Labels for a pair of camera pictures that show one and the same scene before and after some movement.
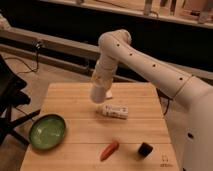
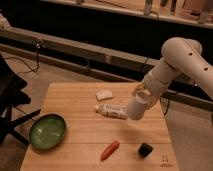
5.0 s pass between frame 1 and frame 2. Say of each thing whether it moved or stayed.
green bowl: stayed
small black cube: stayed
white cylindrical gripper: moved
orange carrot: stayed
